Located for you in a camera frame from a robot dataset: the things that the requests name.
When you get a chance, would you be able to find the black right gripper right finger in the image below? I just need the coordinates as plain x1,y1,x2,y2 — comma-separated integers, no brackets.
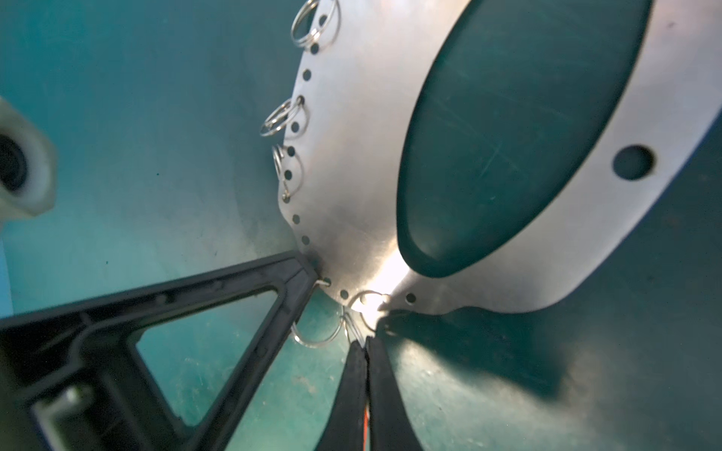
366,337,423,451

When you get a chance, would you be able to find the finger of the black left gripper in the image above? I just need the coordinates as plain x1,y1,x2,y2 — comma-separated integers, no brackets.
1,252,318,450

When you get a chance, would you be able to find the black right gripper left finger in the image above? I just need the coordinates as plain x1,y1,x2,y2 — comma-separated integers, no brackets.
316,341,368,451

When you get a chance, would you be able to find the red key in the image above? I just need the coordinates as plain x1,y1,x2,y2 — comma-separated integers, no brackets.
340,313,373,451

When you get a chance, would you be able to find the grey oval keyring plate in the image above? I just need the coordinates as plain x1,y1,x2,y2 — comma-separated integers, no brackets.
261,1,721,321

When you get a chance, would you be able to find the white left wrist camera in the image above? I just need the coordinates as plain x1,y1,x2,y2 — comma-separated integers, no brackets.
1,99,58,223

